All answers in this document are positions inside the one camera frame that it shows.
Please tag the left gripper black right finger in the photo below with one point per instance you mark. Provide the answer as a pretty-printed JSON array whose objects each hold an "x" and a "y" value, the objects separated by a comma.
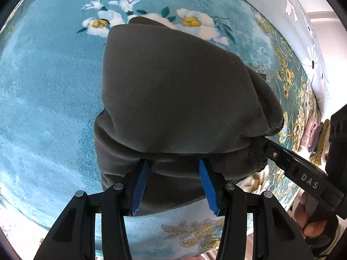
[{"x": 276, "y": 235}]

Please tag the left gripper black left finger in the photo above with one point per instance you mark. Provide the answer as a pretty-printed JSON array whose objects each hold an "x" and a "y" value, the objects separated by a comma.
[{"x": 72, "y": 236}]

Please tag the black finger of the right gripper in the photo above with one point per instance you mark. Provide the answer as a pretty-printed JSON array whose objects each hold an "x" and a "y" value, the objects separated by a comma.
[{"x": 286, "y": 160}]

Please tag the dark grey sweatshirt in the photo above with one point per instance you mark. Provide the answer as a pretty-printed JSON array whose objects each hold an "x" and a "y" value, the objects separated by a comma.
[{"x": 173, "y": 98}]

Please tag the person's right hand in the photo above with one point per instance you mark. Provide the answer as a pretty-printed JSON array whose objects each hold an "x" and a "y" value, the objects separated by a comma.
[{"x": 306, "y": 228}]

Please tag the pink folded garment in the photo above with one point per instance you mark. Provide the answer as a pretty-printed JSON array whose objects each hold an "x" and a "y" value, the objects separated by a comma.
[{"x": 315, "y": 145}]

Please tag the light blue daisy quilt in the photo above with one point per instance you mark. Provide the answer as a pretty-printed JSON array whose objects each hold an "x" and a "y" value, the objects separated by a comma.
[{"x": 293, "y": 23}]

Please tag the teal floral bed blanket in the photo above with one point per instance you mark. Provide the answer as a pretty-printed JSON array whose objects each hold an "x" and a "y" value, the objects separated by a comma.
[{"x": 51, "y": 57}]

